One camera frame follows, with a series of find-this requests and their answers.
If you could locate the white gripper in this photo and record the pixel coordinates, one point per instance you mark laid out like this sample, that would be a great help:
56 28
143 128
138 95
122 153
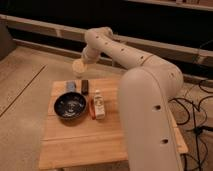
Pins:
90 55

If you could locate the white ceramic cup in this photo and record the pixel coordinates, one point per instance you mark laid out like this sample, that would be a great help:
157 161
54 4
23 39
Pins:
79 68

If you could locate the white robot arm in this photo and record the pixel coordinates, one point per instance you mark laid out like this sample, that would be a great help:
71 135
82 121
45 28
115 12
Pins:
143 94

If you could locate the black ceramic bowl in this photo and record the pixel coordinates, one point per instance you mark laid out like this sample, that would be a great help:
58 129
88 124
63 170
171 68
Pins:
70 105

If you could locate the black rectangular block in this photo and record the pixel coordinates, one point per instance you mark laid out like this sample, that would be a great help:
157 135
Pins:
85 87

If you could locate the blue grey sponge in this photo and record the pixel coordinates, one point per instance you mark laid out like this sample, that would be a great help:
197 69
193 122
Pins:
71 86

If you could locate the white bottle with label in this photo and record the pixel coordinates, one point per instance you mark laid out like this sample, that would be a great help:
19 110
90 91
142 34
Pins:
99 108

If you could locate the orange marker pen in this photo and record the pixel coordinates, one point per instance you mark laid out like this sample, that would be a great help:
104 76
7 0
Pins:
91 109

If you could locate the white shelf rail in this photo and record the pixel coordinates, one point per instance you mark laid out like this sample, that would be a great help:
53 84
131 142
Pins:
176 52

